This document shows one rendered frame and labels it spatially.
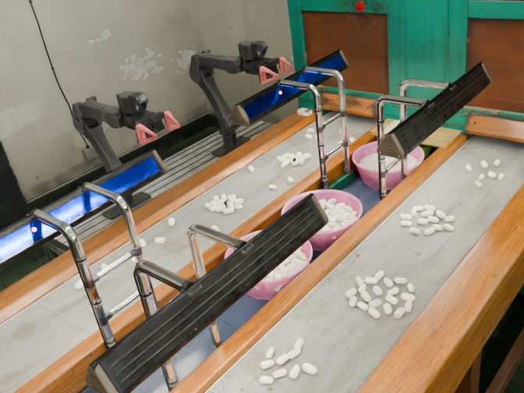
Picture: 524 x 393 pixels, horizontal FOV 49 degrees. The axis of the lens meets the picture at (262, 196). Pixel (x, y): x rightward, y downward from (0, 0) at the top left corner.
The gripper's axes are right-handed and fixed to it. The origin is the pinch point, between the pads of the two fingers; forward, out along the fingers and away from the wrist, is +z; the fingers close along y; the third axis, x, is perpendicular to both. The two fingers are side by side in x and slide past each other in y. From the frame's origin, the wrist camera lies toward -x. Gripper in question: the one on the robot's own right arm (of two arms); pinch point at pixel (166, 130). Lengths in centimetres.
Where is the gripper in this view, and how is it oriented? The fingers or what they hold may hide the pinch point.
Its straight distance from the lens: 189.8
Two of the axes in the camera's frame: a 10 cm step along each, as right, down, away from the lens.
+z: 7.4, 2.6, -6.2
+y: 6.6, -4.5, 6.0
